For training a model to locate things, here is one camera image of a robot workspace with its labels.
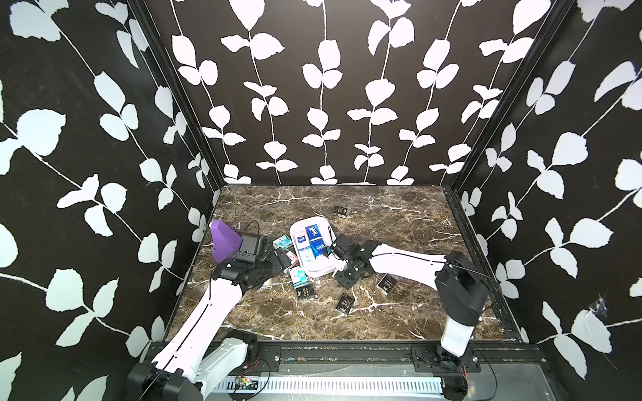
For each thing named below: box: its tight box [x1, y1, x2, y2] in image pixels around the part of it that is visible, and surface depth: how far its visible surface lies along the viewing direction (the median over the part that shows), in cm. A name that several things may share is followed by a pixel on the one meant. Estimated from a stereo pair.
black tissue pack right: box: [376, 272, 398, 296], surface depth 90 cm
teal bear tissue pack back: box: [272, 233, 293, 249], surface depth 100 cm
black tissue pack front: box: [336, 293, 356, 315], surface depth 85 cm
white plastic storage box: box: [290, 216, 347, 279], surface depth 100 cm
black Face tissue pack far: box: [332, 205, 349, 219], surface depth 112 cm
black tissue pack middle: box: [295, 284, 316, 301], surface depth 87 cm
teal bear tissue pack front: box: [288, 267, 310, 289], surface depth 90 cm
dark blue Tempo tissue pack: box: [310, 238, 327, 259], surface depth 97 cm
